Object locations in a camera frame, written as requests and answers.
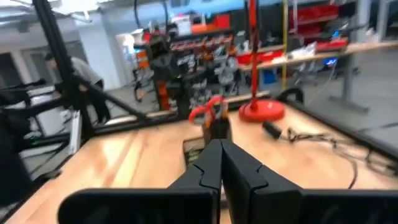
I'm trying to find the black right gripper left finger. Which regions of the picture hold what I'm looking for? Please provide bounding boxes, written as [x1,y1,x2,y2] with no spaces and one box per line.
[58,139,222,224]

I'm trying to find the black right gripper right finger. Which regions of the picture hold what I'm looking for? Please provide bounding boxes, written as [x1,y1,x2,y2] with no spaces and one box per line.
[221,139,398,224]

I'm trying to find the red handled scissors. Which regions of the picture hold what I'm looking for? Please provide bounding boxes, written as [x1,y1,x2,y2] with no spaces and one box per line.
[188,95,229,129]

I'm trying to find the black mesh desk organizer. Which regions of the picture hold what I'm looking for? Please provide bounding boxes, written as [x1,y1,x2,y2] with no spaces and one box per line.
[182,118,233,169]

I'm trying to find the parts bin shelf rack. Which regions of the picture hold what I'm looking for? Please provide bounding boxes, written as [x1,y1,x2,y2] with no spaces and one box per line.
[133,14,248,108]

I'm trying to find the person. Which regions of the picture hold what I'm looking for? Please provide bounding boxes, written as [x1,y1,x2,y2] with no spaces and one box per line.
[44,52,106,124]

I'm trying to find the red desk lamp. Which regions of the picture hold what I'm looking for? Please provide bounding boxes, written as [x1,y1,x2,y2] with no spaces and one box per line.
[238,0,285,123]

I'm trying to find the silver aluminium extrusion bars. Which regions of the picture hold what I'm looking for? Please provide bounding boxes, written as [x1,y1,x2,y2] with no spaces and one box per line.
[68,110,83,155]

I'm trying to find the wooden workbench grey legs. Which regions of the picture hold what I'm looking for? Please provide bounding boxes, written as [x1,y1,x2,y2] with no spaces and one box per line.
[238,39,398,113]

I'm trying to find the red storage bin shelf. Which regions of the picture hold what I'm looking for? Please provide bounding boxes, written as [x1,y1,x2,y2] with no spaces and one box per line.
[289,4,349,52]

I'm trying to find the black bulky equipment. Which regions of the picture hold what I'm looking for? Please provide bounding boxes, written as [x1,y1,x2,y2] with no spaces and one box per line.
[0,89,34,207]

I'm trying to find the black lamp power cable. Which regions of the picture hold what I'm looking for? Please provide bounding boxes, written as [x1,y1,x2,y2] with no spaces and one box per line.
[261,119,398,190]

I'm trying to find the black curved bracket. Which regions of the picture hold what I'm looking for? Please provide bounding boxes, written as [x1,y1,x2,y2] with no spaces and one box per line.
[276,87,305,105]

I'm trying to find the black table cage frame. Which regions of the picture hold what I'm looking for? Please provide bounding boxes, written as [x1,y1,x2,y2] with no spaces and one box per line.
[0,0,398,218]

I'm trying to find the yellow hanging rope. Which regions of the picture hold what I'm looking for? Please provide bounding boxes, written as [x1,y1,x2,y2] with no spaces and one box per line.
[280,0,290,91]

